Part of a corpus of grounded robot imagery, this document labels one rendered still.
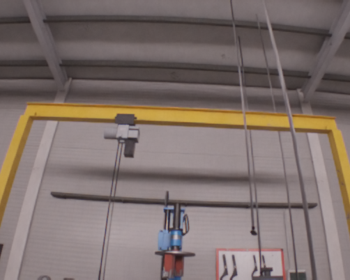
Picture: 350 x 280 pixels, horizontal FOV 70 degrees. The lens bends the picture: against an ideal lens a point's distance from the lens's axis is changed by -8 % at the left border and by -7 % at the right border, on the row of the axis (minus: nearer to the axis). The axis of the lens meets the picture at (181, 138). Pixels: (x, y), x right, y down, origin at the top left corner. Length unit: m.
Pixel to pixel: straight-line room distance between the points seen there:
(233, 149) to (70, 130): 4.28
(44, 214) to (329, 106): 8.17
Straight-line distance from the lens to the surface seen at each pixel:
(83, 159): 6.94
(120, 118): 4.28
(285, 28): 6.99
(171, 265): 3.77
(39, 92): 8.66
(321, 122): 4.97
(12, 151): 4.64
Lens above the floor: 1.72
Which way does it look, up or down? 29 degrees up
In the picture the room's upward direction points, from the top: 2 degrees clockwise
